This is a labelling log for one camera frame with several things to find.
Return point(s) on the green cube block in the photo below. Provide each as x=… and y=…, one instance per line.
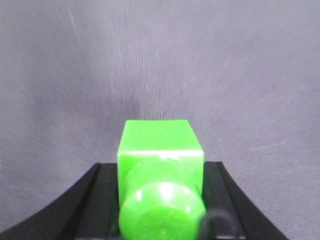
x=174, y=139

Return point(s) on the dark grey conveyor belt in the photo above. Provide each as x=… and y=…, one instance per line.
x=244, y=73

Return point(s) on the green suction cup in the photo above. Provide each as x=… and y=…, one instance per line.
x=161, y=211

